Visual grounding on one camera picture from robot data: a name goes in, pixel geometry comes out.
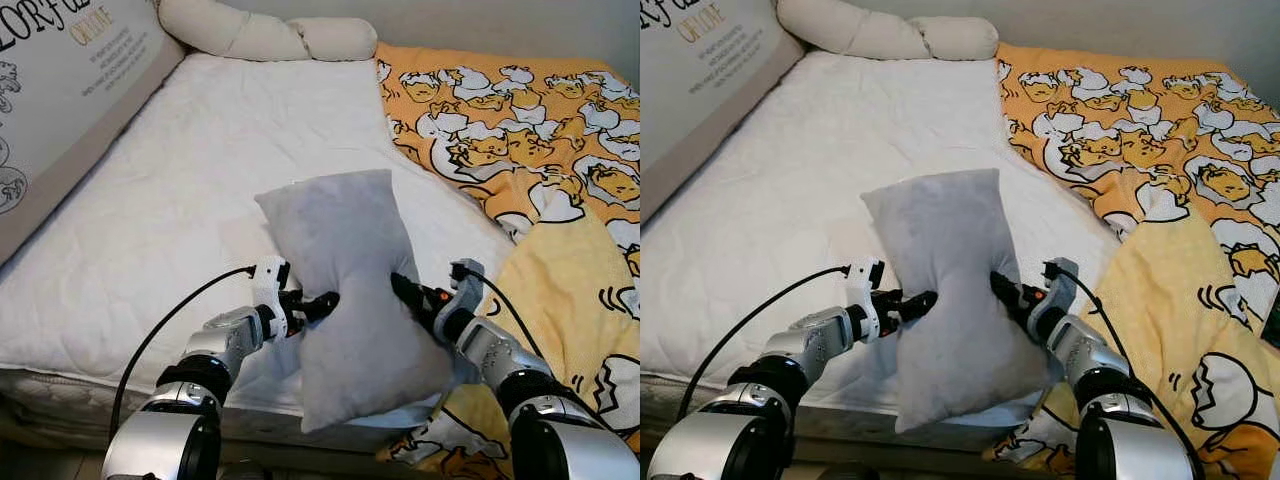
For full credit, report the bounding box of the grey pillow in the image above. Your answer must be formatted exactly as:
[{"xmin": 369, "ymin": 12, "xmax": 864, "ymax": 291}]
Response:
[
  {"xmin": 860, "ymin": 168, "xmax": 1067, "ymax": 434},
  {"xmin": 255, "ymin": 168, "xmax": 471, "ymax": 434}
]

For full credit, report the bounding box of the yellow cartoon egg blanket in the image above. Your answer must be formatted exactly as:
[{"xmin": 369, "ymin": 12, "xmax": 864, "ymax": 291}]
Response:
[
  {"xmin": 985, "ymin": 42, "xmax": 1280, "ymax": 480},
  {"xmin": 375, "ymin": 42, "xmax": 641, "ymax": 480}
]

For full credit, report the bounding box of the white quilted mattress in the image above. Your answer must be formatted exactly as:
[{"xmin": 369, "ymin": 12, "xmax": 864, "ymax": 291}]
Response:
[
  {"xmin": 640, "ymin": 50, "xmax": 1121, "ymax": 413},
  {"xmin": 0, "ymin": 52, "xmax": 517, "ymax": 403}
]

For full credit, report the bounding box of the grey bed base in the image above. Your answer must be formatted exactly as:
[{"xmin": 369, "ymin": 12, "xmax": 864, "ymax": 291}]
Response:
[
  {"xmin": 640, "ymin": 374, "xmax": 1001, "ymax": 453},
  {"xmin": 0, "ymin": 368, "xmax": 401, "ymax": 453}
]

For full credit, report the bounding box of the cream bolster pillow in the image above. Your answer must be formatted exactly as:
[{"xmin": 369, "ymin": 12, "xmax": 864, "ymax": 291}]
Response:
[
  {"xmin": 775, "ymin": 0, "xmax": 1001, "ymax": 62},
  {"xmin": 158, "ymin": 0, "xmax": 379, "ymax": 63}
]

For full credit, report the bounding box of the grey printed fabric headboard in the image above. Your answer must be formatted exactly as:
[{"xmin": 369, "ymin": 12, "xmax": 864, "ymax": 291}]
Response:
[
  {"xmin": 640, "ymin": 0, "xmax": 807, "ymax": 217},
  {"xmin": 0, "ymin": 0, "xmax": 187, "ymax": 267}
]

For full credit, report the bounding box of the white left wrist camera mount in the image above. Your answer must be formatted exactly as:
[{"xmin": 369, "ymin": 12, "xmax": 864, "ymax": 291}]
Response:
[
  {"xmin": 845, "ymin": 258, "xmax": 887, "ymax": 341},
  {"xmin": 252, "ymin": 256, "xmax": 293, "ymax": 341}
]

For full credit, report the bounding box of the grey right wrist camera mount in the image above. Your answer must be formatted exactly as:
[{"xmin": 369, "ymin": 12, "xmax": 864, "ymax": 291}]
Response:
[
  {"xmin": 1040, "ymin": 258, "xmax": 1080, "ymax": 317},
  {"xmin": 447, "ymin": 258, "xmax": 489, "ymax": 321}
]

